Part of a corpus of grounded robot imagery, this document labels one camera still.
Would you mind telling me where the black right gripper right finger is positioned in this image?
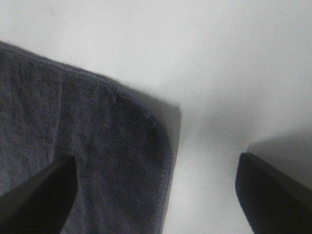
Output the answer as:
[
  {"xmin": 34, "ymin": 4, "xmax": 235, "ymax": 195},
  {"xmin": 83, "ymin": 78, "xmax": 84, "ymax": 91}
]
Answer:
[{"xmin": 235, "ymin": 153, "xmax": 312, "ymax": 234}]

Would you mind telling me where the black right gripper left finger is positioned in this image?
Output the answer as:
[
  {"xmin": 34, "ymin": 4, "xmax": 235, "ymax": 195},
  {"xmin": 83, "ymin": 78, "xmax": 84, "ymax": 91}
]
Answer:
[{"xmin": 0, "ymin": 156, "xmax": 78, "ymax": 234}]

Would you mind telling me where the dark navy towel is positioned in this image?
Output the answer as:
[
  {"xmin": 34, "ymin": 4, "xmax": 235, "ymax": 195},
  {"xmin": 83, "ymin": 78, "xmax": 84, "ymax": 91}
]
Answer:
[{"xmin": 0, "ymin": 43, "xmax": 172, "ymax": 234}]

